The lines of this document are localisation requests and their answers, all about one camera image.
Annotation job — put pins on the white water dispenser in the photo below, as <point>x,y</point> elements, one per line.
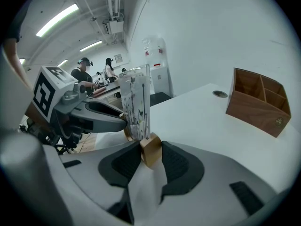
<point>158,65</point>

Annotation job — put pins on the brown background work table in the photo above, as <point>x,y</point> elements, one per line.
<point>105,89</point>

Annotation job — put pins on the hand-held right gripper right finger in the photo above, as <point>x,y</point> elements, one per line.
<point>181,166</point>

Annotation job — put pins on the black floor mat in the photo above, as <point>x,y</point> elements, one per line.
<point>160,98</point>

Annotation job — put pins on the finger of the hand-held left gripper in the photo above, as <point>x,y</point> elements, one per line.
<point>103,108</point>
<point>103,123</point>

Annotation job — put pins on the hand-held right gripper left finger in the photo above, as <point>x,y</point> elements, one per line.
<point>117,166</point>

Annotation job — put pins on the white ceiling junction box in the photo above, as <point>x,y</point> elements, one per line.
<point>115,26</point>

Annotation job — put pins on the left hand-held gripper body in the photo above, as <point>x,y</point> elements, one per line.
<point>47,91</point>

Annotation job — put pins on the white ceiling pipes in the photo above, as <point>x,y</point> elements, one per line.
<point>113,1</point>

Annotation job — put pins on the black office chair base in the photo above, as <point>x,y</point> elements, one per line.
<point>47,138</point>

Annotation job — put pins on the long ceiling light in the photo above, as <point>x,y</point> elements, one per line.
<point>62,63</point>
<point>57,20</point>
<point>91,46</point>

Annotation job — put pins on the framed wall notice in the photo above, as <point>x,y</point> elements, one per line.
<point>118,58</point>

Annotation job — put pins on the wooden desk organizer box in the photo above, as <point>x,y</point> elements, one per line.
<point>256,105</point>

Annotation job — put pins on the person's left forearm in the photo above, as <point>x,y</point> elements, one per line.
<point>15,60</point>

